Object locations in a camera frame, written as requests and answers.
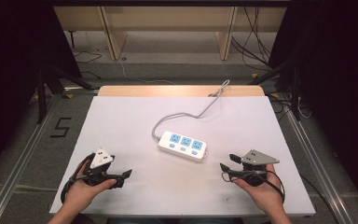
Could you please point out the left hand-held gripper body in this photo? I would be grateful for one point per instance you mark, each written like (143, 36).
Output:
(101, 160)

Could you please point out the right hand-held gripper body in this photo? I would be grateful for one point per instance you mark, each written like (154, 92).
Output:
(256, 159)

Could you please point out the white power strip blue sockets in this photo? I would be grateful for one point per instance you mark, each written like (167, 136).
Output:
(182, 146)

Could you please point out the person's right hand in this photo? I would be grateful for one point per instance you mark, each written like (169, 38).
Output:
(267, 194)

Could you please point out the person's left hand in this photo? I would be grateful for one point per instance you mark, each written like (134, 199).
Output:
(79, 194)

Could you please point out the white board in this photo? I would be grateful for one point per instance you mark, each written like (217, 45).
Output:
(130, 130)

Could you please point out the black metal stand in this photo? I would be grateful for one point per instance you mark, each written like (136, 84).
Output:
(41, 93)
(296, 93)

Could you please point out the wooden table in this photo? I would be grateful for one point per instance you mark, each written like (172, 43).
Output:
(167, 90)

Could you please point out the dark curtain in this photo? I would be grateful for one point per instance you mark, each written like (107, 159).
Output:
(341, 77)
(9, 77)

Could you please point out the light wooden furniture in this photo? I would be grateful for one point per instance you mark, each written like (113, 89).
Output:
(167, 18)

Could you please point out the metal floor rail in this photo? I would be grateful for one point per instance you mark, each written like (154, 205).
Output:
(310, 149)
(21, 161)

